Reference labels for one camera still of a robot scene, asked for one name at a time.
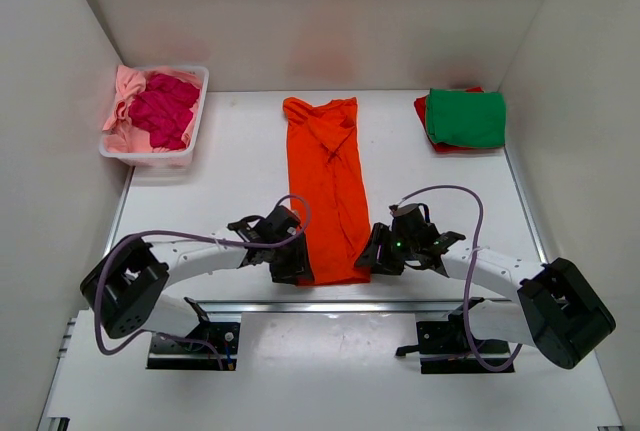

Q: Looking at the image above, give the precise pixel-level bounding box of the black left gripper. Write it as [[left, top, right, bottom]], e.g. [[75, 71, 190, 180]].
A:
[[267, 231, 314, 285]]

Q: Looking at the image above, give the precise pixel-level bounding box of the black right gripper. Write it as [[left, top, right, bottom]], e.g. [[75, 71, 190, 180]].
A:
[[355, 224, 418, 276]]

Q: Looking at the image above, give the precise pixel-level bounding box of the orange t-shirt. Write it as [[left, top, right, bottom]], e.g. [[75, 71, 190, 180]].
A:
[[283, 97, 371, 286]]

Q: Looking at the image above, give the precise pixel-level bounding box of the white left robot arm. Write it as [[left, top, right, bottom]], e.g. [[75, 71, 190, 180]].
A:
[[80, 204, 314, 349]]

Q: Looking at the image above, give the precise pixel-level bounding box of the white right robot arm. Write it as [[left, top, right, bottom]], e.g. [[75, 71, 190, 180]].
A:
[[355, 203, 616, 369]]

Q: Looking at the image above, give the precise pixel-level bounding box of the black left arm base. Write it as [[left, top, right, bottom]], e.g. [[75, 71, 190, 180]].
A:
[[146, 298, 241, 372]]

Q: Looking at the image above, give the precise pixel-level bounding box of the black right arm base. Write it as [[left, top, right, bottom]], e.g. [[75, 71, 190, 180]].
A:
[[395, 304, 515, 375]]

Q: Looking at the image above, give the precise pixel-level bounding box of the white plastic basket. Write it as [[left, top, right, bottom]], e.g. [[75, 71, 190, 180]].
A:
[[99, 65, 209, 167]]

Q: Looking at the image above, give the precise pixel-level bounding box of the folded green t-shirt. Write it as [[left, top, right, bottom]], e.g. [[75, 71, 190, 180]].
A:
[[424, 89, 508, 149]]

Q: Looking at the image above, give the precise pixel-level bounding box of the magenta t-shirt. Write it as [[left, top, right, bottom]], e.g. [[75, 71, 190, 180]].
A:
[[128, 72, 201, 151]]

